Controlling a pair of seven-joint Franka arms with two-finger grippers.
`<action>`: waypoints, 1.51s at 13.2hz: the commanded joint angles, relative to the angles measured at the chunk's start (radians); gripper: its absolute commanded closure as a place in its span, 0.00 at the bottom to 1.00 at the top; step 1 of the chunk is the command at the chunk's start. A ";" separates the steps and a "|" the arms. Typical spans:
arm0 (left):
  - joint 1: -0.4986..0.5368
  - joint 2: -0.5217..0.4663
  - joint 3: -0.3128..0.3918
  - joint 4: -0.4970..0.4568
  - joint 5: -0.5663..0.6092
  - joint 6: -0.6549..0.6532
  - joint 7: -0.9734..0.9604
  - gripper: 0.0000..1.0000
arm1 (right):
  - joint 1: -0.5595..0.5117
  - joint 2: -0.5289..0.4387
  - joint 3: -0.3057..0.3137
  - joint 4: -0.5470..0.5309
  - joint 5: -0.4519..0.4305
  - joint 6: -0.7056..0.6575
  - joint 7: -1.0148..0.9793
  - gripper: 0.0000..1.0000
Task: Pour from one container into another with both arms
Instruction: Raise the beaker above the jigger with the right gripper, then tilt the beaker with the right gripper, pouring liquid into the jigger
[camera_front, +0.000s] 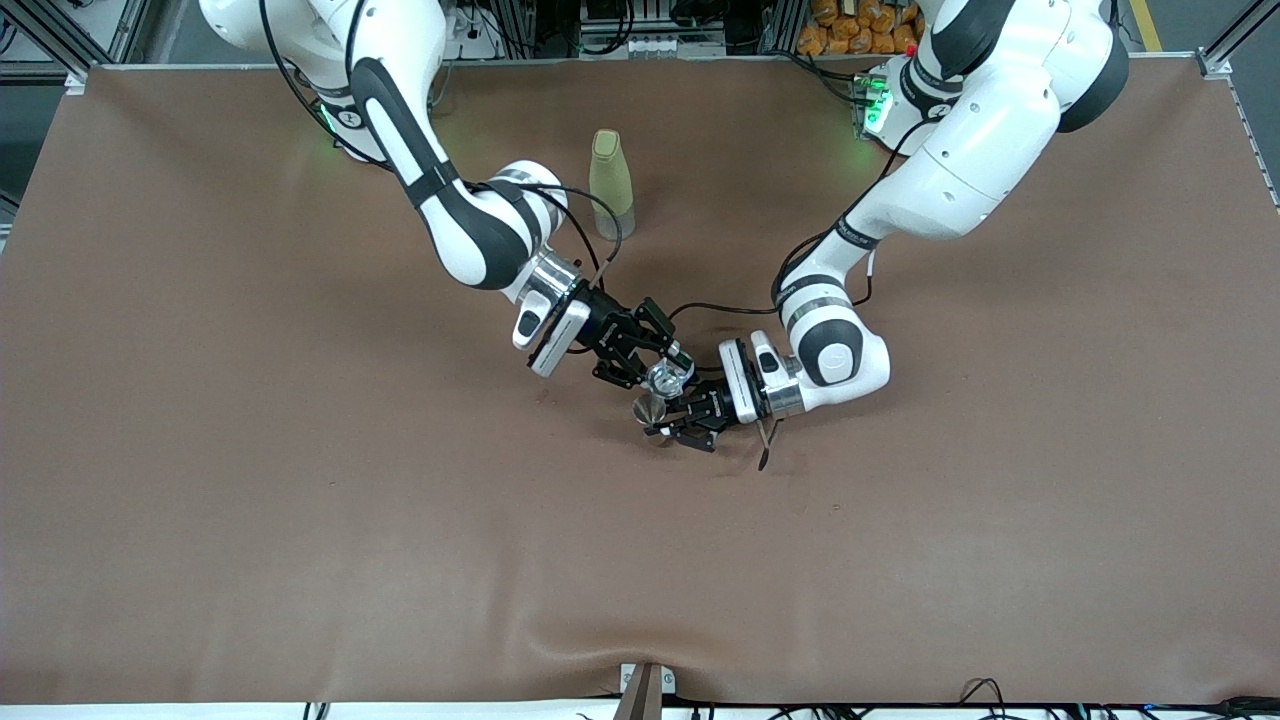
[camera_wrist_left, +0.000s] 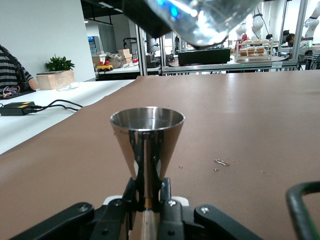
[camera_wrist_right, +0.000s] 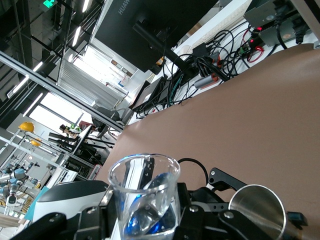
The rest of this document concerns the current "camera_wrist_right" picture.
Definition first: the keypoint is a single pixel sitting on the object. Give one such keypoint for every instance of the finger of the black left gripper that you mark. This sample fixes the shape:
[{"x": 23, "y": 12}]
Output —
[
  {"x": 207, "y": 200},
  {"x": 225, "y": 178}
]

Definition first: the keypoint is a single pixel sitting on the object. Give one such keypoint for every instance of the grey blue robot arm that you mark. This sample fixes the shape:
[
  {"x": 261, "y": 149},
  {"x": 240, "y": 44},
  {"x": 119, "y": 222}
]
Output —
[{"x": 18, "y": 173}]

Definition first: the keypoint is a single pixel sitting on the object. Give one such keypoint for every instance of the grey office chair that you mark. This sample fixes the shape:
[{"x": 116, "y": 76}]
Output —
[{"x": 105, "y": 112}]

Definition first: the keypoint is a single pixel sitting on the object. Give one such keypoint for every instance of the black flat box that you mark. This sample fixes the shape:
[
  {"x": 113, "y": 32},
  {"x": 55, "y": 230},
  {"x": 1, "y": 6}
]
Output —
[{"x": 150, "y": 92}]

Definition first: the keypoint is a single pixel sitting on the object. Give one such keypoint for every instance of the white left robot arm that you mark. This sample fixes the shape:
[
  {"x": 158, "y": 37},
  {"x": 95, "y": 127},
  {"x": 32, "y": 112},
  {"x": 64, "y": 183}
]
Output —
[{"x": 62, "y": 205}]

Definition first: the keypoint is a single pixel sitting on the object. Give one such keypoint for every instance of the black hub box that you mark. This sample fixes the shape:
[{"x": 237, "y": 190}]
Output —
[{"x": 201, "y": 50}]

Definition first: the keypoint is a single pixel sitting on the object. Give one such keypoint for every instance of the steel double jigger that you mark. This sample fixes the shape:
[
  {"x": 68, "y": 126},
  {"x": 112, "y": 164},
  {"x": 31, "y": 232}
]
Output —
[{"x": 257, "y": 205}]

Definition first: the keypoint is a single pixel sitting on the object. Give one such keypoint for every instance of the green exit sign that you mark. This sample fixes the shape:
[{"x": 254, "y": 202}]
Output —
[{"x": 50, "y": 3}]

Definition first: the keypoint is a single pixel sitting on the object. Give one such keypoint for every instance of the white window blind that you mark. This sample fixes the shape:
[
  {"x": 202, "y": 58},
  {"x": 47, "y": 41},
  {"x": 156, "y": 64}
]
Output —
[{"x": 82, "y": 82}]

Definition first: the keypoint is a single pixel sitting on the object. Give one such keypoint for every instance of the long aluminium beam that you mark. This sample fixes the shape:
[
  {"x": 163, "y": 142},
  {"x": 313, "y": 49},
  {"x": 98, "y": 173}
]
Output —
[{"x": 50, "y": 86}]

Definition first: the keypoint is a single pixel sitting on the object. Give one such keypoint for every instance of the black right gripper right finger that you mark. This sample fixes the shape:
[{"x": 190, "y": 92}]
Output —
[{"x": 195, "y": 225}]

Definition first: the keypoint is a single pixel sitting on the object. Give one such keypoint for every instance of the black computer monitor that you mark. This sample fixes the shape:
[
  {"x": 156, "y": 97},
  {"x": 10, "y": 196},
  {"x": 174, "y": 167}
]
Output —
[{"x": 150, "y": 25}]

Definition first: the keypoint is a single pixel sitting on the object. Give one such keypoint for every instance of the clear glass beaker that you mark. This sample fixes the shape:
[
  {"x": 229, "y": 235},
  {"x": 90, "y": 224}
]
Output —
[{"x": 145, "y": 190}]

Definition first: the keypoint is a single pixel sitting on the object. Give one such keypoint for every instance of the grey metal power supply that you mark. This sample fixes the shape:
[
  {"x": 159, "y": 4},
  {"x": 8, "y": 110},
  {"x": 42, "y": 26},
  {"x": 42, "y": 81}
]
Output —
[
  {"x": 287, "y": 32},
  {"x": 262, "y": 12}
]

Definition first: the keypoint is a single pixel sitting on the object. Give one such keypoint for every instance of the silver hub with orange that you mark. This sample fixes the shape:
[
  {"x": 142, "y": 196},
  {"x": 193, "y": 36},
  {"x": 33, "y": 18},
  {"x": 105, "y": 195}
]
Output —
[{"x": 203, "y": 82}]

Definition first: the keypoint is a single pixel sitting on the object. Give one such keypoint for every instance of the yellow hard hat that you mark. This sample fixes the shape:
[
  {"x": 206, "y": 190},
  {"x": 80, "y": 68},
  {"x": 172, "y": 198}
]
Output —
[
  {"x": 36, "y": 142},
  {"x": 26, "y": 127}
]

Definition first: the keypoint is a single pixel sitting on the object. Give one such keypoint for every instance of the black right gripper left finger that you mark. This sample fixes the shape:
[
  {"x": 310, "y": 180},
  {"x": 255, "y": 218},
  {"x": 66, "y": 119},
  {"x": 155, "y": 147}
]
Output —
[{"x": 90, "y": 220}]

